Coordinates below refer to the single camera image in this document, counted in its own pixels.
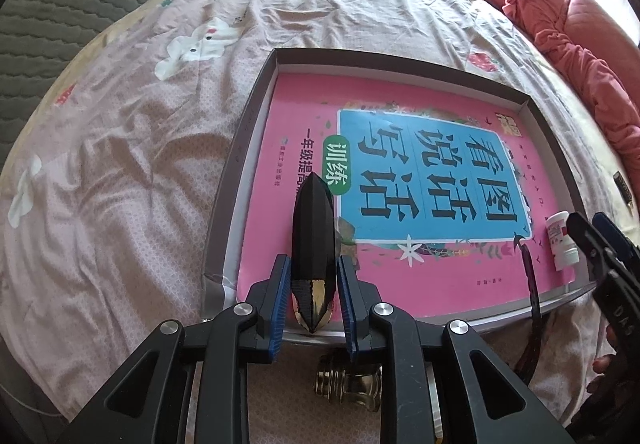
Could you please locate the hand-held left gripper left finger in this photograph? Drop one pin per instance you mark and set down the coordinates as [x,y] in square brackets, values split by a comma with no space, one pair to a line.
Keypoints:
[280,304]

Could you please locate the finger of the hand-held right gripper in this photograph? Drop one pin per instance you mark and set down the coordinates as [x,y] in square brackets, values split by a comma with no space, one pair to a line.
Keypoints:
[592,251]
[617,236]

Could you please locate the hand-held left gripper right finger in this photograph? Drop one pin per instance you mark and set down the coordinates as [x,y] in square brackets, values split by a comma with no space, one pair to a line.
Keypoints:
[348,304]

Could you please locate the white medicine bottle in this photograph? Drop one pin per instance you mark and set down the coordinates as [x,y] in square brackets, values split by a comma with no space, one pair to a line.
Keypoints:
[560,244]

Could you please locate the black faceted gold-tipped lipstick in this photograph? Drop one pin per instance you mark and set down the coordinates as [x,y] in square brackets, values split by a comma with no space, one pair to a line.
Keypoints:
[312,234]

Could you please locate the black and yellow wristwatch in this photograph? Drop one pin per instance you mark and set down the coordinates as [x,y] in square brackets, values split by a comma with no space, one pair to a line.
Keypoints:
[532,304]

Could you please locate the grey cardboard box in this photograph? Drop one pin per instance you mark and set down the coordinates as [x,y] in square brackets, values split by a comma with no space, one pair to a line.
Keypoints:
[245,184]

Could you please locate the person's right hand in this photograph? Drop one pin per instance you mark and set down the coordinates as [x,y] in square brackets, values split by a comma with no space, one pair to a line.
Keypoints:
[605,364]

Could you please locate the black rectangular tag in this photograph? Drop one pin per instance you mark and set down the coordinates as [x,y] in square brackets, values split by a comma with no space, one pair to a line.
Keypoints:
[624,189]

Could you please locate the pink and blue book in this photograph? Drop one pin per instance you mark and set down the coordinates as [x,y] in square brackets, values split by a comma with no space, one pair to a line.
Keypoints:
[450,274]

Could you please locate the pink floral printed blanket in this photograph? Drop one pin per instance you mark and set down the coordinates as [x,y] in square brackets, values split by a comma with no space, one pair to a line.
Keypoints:
[150,173]

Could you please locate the pink quilted duvet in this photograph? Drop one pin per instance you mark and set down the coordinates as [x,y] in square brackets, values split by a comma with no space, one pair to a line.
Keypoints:
[575,48]

